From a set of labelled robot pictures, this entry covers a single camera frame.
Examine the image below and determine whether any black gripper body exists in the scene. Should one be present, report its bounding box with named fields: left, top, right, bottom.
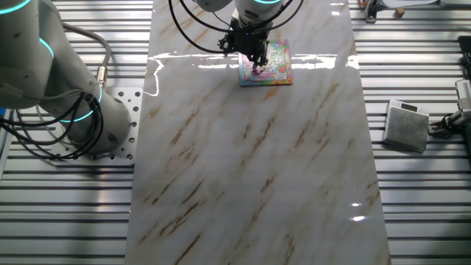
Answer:
left=230, top=29, right=270, bottom=57

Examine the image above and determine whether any colourful butterfly puzzle board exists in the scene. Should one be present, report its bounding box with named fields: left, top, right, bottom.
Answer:
left=238, top=39, right=294, bottom=88

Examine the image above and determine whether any black upright clamp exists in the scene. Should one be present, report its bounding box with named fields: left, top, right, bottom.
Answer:
left=364, top=0, right=380, bottom=24

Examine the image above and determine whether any marble pattern board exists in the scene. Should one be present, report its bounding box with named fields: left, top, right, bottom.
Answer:
left=124, top=0, right=392, bottom=265

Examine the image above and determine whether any silver digital scale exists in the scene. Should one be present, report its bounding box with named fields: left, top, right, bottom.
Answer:
left=381, top=99, right=431, bottom=154

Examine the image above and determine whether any black metal clamp connector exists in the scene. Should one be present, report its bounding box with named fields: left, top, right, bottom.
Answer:
left=428, top=111, right=464, bottom=140

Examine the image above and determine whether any grey flat object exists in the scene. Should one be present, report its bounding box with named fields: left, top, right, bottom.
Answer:
left=439, top=0, right=471, bottom=8

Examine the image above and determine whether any black box device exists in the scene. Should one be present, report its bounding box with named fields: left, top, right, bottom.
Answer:
left=457, top=35, right=471, bottom=79

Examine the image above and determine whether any grey ribbed device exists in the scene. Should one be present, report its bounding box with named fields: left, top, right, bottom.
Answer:
left=454, top=78, right=471, bottom=111

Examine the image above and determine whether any long black cable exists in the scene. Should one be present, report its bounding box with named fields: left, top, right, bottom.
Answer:
left=168, top=0, right=229, bottom=55
left=178, top=0, right=305, bottom=34

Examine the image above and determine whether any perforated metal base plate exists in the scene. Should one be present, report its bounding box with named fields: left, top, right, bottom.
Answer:
left=49, top=87, right=144, bottom=167

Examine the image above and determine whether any grey cable with metal plug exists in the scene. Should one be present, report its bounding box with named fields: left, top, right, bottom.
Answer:
left=62, top=21, right=113, bottom=91

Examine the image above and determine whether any black cable loop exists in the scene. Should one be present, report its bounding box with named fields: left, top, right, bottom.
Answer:
left=0, top=91, right=93, bottom=146
left=9, top=91, right=105, bottom=162

